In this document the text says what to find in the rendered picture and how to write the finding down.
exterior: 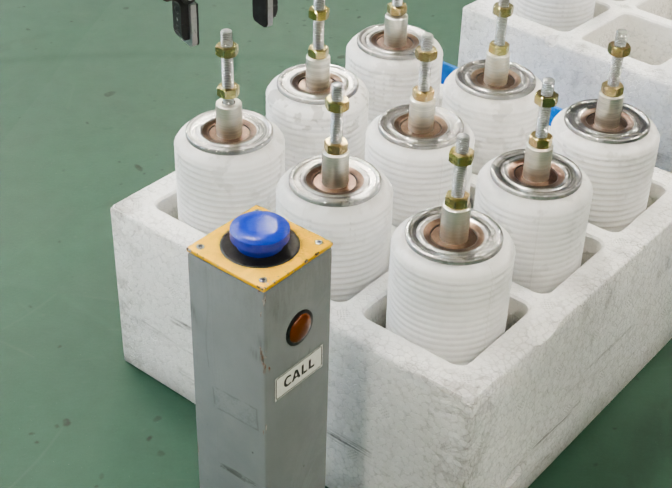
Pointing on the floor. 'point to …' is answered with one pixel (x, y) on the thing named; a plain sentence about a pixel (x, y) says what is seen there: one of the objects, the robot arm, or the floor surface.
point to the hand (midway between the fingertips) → (226, 18)
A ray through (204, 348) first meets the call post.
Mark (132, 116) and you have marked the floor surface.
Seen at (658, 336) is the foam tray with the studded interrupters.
